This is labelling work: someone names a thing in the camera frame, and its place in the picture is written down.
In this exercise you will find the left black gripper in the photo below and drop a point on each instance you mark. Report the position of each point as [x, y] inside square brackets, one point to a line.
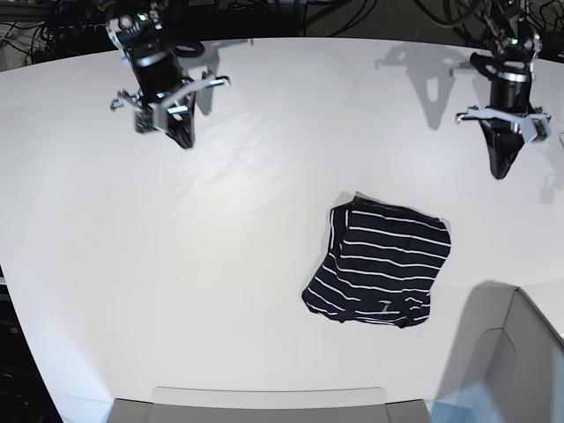
[510, 89]

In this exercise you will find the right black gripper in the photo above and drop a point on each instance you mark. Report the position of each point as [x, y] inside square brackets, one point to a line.
[158, 73]

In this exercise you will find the navy white striped T-shirt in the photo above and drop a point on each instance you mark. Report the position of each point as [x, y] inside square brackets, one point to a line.
[381, 263]

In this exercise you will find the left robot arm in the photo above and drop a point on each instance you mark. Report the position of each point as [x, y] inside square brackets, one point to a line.
[514, 44]

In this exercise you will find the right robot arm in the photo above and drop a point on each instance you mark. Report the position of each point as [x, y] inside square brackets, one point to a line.
[141, 41]

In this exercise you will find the grey bin at right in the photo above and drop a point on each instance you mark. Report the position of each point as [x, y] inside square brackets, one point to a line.
[505, 364]

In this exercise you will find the grey tray at bottom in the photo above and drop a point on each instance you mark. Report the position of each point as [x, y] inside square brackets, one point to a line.
[172, 404]

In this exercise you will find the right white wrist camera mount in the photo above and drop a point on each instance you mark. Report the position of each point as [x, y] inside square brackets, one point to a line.
[152, 116]

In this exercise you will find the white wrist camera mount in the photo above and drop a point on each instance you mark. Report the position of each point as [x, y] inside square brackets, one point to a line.
[531, 126]
[152, 116]

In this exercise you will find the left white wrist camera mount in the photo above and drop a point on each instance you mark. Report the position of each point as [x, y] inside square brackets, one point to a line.
[531, 126]

